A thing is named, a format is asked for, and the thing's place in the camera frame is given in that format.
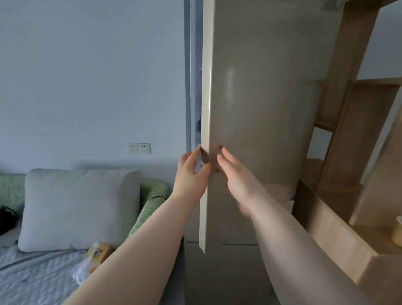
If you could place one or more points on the person's right hand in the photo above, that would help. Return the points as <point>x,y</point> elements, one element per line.
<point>243,188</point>

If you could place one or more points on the person's left hand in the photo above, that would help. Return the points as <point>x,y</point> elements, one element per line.
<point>188,182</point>

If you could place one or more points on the person's left thumb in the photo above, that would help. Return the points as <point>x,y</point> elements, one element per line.
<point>206,169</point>

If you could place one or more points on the person's right fingers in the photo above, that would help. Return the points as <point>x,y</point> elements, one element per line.
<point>227,165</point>

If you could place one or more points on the beige wardrobe door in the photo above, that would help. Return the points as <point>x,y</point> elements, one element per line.
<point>257,94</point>

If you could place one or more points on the person's left forearm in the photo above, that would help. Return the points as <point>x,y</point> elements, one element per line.
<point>138,251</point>

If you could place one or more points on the person's right forearm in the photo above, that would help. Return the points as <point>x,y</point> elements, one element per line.
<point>295,260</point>

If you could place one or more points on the green quilted bed bumper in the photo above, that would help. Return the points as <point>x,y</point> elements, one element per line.
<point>150,198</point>

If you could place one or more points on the beige wardrobe body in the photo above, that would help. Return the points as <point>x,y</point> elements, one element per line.
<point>232,276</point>

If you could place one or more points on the wooden staircase shelf unit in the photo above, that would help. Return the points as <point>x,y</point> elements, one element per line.
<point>345,204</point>

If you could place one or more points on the grey pillow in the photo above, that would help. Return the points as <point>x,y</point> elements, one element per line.
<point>78,210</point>

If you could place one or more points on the yellow snack packet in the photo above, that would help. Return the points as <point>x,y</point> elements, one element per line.
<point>100,253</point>

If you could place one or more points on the clear plastic bag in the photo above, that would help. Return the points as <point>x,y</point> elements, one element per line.
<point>81,271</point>

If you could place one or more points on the grey quilted bed sheet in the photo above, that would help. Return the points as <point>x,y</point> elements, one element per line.
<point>37,279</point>

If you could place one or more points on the black bag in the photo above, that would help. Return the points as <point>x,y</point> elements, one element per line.
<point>6,220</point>

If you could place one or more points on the white double wall socket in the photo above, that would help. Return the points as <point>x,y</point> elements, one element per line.
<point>139,148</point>

